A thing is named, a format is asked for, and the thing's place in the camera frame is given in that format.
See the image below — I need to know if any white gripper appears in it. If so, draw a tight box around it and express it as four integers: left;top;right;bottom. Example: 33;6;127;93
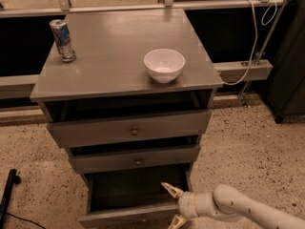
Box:
161;182;198;229

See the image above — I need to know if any dark cabinet at right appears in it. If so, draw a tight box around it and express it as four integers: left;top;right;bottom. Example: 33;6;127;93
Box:
266;0;305;123

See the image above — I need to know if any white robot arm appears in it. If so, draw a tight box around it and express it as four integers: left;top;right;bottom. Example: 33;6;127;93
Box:
161;182;305;229

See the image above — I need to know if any grey metal rail frame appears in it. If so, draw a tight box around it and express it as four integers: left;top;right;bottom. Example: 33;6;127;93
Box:
1;0;284;100

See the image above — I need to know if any grey bottom drawer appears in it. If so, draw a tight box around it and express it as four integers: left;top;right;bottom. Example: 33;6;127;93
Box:
78;163;193;229

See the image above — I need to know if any grey wooden drawer cabinet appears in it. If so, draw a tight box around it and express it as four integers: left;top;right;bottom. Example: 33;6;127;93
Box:
30;7;224;189

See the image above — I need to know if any grey drawer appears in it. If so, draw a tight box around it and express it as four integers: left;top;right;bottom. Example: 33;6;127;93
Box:
48;110;212;148
69;144;200;174
78;163;193;229

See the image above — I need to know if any thin metal diagonal rod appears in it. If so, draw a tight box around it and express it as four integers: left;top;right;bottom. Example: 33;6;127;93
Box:
236;0;289;108

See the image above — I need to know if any thin black floor cable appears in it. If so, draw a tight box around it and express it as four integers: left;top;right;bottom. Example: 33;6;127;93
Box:
5;209;51;229

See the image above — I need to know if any grey middle drawer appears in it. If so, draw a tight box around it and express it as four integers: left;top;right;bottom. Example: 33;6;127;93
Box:
69;144;200;174

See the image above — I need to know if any black bar on floor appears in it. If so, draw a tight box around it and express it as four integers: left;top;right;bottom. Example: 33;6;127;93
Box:
0;169;21;229

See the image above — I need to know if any grey top drawer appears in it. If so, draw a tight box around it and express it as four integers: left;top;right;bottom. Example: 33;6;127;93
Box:
48;110;212;148

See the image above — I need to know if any blue silver drink can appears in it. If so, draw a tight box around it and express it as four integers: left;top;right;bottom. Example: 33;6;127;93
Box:
50;19;76;62

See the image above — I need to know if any white ceramic bowl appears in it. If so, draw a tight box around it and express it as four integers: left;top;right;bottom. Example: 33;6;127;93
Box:
143;49;185;83

